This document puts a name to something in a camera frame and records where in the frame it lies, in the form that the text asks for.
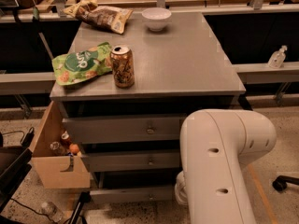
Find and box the grey bottom drawer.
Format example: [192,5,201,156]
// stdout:
[90,168,179,204]

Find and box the grey drawer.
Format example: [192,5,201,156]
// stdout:
[81,149,180,172]
[63,114,186,144]
[90,168,179,204]

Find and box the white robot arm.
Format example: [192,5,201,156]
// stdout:
[175,109,277,224]

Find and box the grey drawer cabinet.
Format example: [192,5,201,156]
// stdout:
[50,11,246,204]

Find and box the grey middle drawer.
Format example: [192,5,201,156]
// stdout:
[81,149,180,172]

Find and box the grey top drawer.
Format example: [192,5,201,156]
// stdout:
[63,114,186,144]

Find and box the brown soda can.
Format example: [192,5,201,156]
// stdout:
[110,45,135,89]

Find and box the green snack bag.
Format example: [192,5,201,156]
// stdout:
[52,42,112,86]

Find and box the white bowl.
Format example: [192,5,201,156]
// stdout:
[141,7,172,32]

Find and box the orange fruit in box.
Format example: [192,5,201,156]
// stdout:
[69,144,79,155]

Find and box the bottle in wooden box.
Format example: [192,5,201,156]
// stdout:
[50,141,67,156]

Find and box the brown chip bag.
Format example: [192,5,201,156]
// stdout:
[64,0,133,35]

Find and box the wooden side box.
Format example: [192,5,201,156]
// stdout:
[30,102,90,189]

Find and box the clear sanitizer bottle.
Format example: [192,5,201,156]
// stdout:
[267,45,288,69]

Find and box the clear plastic floor bottle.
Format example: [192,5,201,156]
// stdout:
[41,202,64,223]

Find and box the black equipment at left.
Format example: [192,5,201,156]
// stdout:
[0,147,32,212]

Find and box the black chair base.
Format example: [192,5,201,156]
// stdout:
[272,175,299,192]

